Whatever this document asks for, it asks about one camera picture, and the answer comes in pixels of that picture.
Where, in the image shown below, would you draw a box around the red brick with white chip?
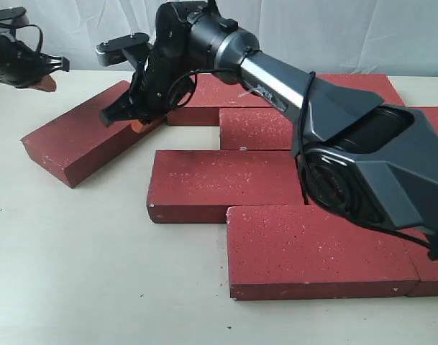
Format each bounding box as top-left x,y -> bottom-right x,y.
219,108 -> 293,150

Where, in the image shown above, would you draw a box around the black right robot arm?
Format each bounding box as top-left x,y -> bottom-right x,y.
96,1 -> 438,261

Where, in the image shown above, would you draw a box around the light blue backdrop cloth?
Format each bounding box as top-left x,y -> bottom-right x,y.
0,0 -> 438,77

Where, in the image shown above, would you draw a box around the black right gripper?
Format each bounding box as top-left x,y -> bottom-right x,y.
100,46 -> 197,132

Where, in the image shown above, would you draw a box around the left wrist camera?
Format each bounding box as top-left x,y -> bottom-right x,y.
0,6 -> 29,36

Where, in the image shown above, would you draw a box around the red brick front large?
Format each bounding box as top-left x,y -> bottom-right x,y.
227,206 -> 419,300

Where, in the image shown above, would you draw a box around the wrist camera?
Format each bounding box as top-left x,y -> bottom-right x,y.
96,32 -> 152,70
0,6 -> 29,36

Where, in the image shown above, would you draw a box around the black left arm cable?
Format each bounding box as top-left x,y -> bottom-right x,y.
0,24 -> 45,65

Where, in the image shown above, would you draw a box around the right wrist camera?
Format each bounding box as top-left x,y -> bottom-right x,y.
96,32 -> 152,70

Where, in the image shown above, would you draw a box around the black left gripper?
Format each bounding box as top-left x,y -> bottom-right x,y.
0,34 -> 70,93

